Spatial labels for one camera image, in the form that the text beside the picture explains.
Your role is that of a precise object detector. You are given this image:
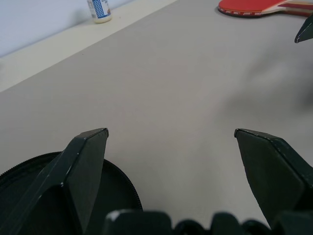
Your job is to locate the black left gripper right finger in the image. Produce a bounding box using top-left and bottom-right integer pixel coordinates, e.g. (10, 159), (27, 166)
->
(234, 128), (313, 230)

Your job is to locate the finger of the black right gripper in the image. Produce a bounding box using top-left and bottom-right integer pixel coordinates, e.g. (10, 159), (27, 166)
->
(294, 16), (313, 44)

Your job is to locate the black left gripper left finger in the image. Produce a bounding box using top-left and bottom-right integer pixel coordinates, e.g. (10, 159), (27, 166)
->
(4, 128), (110, 235)

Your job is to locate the red and black paddle case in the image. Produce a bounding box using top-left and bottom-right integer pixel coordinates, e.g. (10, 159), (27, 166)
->
(0, 151), (144, 235)

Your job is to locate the red table tennis paddle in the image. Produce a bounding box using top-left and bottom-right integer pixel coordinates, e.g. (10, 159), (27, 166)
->
(217, 0), (313, 18)

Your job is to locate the white bottle with blue label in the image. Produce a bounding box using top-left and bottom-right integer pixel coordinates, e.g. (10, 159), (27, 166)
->
(87, 0), (113, 24)

